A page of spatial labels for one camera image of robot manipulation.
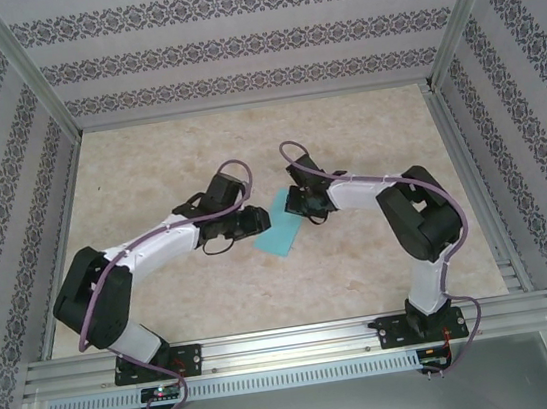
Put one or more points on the turquoise cloth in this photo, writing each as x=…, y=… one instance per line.
x=278, y=239

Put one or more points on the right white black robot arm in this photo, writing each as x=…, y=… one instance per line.
x=353, y=194

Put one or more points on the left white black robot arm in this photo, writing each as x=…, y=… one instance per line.
x=158, y=245

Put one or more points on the ribbed aluminium corner block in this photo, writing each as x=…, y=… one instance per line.
x=509, y=277

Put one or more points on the thin aluminium back rail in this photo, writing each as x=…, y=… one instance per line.
x=260, y=106

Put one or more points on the long aluminium mounting rail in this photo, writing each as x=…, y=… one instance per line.
x=292, y=345

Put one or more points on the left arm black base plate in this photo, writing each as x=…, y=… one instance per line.
x=190, y=359

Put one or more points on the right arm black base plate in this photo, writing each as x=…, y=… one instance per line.
x=391, y=332

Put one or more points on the aluminium side rail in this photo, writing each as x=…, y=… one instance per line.
x=59, y=243
x=474, y=178

